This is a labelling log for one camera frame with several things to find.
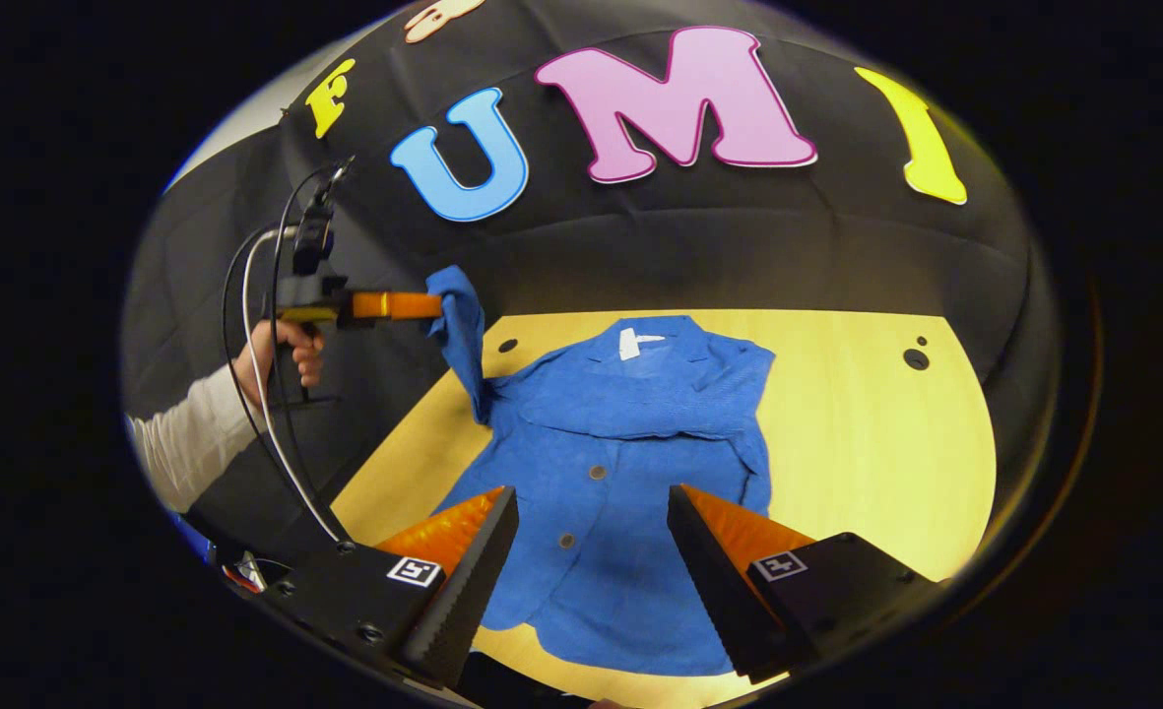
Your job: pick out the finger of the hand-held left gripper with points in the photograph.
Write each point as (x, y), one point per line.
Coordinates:
(394, 305)

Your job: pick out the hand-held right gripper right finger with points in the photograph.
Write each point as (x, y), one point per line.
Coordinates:
(714, 591)

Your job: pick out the blue button jacket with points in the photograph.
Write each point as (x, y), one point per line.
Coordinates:
(620, 492)

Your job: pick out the black backdrop cloth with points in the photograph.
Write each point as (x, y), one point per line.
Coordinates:
(640, 246)

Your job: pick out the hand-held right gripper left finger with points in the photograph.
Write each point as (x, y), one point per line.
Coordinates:
(473, 581)

